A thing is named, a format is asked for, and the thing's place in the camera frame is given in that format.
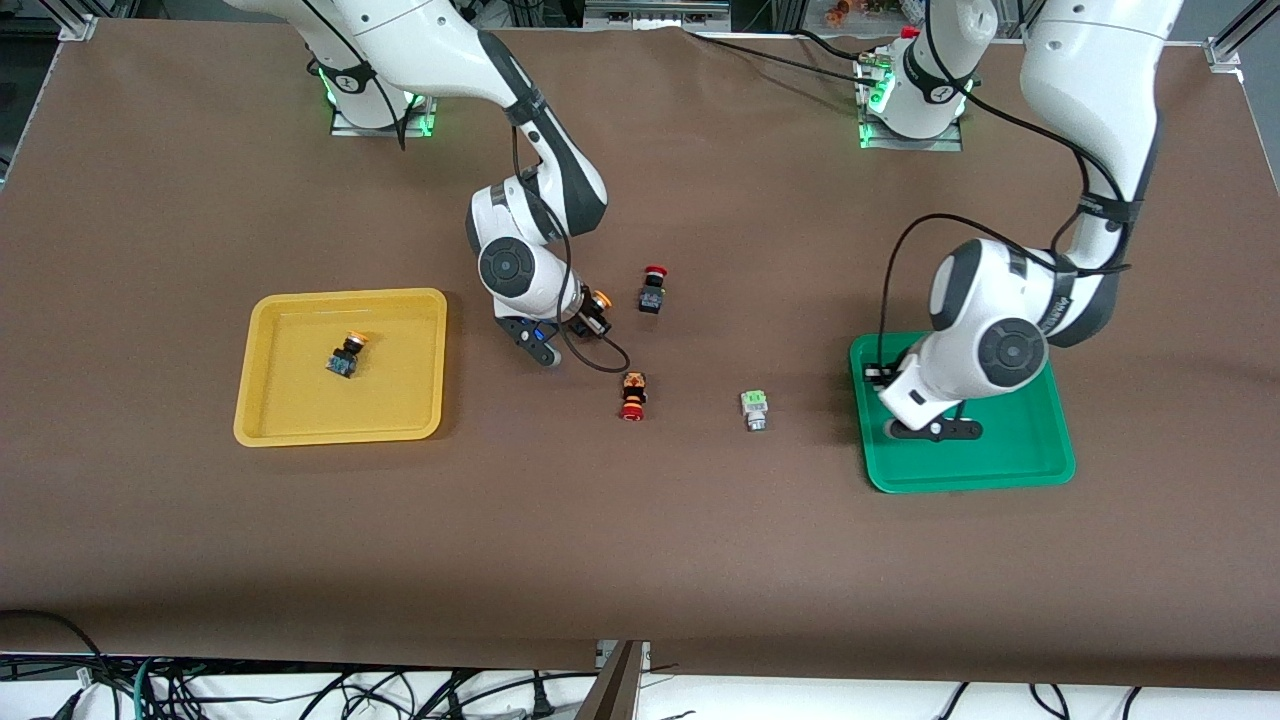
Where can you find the green plastic tray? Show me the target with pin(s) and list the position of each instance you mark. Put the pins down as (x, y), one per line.
(1000, 465)

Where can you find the red button black base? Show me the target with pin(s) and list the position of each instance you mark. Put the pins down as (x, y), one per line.
(651, 298)

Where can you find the yellow plastic tray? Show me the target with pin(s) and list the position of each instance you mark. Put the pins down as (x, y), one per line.
(300, 420)

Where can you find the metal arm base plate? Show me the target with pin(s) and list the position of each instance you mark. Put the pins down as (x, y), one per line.
(385, 130)
(920, 145)

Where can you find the brown table cover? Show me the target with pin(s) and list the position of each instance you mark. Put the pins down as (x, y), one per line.
(640, 560)

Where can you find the aluminium corner bracket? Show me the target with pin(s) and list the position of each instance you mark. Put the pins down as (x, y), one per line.
(80, 28)
(1225, 52)

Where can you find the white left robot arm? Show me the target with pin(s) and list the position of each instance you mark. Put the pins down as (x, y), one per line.
(1090, 80)

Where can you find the orange background object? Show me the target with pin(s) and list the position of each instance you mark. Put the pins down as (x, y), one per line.
(840, 10)

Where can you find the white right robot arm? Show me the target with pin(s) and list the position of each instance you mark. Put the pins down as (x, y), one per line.
(420, 40)

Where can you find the red button orange base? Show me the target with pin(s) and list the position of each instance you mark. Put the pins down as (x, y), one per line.
(633, 405)

